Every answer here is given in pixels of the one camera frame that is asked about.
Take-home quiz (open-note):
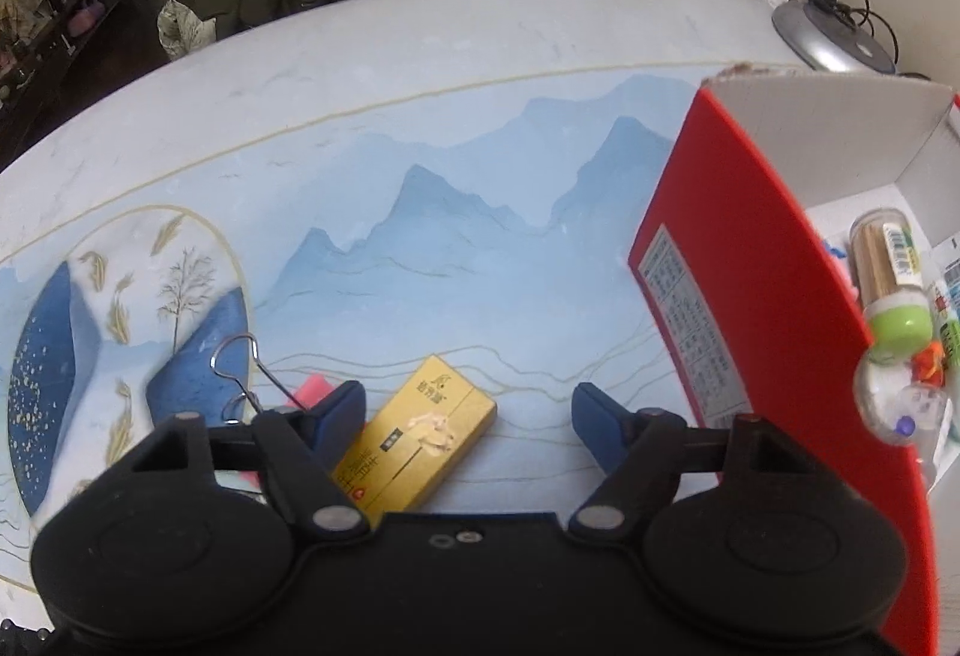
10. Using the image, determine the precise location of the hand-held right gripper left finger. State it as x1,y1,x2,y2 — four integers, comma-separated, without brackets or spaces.
133,381,370,543

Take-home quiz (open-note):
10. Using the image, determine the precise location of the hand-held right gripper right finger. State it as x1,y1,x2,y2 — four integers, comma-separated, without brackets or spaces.
568,384,807,543

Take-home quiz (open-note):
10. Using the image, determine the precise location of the small yellow box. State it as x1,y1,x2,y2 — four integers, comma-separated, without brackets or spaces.
330,354,498,528

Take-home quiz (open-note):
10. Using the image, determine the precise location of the red cardboard box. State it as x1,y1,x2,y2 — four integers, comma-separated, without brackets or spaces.
628,67,960,656

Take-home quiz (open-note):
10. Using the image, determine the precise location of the small clear bottle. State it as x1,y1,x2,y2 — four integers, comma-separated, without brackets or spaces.
855,348,954,449

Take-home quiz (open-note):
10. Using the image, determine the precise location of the green capped toothpick jar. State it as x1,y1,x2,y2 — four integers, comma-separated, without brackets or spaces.
850,207,935,365

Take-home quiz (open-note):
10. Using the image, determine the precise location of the white green glue stick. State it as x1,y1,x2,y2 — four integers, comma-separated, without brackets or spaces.
928,236,960,374

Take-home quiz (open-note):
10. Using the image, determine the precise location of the metal binder clip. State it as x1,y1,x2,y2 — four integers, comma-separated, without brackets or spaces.
212,333,302,426

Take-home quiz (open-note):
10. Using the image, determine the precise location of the blue landscape table mat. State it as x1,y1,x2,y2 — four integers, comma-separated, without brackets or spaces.
0,56,811,597

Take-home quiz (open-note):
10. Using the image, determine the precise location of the floral quilt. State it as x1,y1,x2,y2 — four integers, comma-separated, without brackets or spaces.
157,0,220,62

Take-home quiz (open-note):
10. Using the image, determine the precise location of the pink teapot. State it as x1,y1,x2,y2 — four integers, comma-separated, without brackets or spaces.
67,0,107,40

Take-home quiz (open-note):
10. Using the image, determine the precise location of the dark tv cabinet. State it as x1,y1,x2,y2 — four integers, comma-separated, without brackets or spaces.
0,0,137,128

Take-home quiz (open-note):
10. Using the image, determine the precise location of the red orange keychain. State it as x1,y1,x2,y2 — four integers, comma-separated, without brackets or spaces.
910,339,948,392

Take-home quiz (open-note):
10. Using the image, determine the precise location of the black lamp cable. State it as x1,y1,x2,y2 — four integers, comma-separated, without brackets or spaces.
784,0,931,82

